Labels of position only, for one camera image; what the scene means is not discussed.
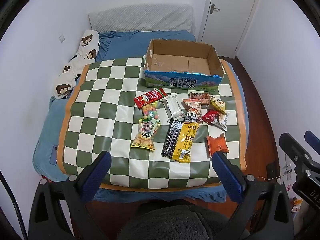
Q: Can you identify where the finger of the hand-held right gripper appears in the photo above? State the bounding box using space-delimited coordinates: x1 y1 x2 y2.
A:
304 130 320 153
279 132 313 167

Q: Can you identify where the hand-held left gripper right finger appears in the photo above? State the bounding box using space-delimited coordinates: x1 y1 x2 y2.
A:
212 151 294 240

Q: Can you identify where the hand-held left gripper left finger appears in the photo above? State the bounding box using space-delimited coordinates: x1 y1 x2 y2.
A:
29 151 112 240

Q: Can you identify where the orange snack packet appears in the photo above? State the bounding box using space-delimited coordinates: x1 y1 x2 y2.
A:
207 133 229 158

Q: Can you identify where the cardboard box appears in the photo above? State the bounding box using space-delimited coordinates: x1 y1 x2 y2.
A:
143 39 225 92

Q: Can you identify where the blue phone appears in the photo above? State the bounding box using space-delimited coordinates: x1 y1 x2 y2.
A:
49 145 59 165

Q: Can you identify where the white striped snack packet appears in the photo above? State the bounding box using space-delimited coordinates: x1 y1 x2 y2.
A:
212 112 230 132

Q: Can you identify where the green white checkered mat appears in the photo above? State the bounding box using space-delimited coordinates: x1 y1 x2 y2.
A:
57 57 248 193

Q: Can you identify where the small red snack packet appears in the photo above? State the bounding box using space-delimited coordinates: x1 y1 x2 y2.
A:
202 110 220 125

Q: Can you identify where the beige biscuit packet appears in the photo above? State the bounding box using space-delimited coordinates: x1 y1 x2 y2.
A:
130 118 161 152

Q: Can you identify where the black snack packet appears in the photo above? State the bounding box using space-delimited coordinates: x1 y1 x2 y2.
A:
161 119 185 158

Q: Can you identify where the person's grey fuzzy clothing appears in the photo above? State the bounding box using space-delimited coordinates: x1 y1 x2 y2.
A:
122 204 250 240

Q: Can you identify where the light blue blanket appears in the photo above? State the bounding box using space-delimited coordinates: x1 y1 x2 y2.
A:
32 96 73 182

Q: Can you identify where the panda print snack packet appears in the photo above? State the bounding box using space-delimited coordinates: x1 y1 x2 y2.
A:
182 99 203 123

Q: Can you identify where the yellow triangular snack packet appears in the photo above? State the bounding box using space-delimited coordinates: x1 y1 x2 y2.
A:
209 95 226 114

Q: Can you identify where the colourful candy bag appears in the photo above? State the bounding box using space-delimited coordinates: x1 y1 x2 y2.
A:
141 102 159 121

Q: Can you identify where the brown snack packet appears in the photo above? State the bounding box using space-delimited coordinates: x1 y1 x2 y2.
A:
189 92 210 105

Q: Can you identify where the white wrapped snack packet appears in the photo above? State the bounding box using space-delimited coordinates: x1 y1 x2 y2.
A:
159 93 184 123

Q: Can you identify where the bear print pillow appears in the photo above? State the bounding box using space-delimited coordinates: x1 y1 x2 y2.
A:
52 29 100 100

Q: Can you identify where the blue bed sheet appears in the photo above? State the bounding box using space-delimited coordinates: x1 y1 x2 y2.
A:
32 30 250 203

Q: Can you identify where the white door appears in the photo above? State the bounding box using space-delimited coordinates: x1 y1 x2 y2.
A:
199 0 263 58

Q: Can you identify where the white padded headboard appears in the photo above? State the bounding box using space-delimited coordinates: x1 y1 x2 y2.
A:
88 4 194 33

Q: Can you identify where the white wall socket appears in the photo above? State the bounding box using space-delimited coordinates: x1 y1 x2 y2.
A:
285 164 296 181

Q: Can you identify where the black cable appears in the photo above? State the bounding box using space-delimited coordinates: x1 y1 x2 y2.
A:
0 171 27 240

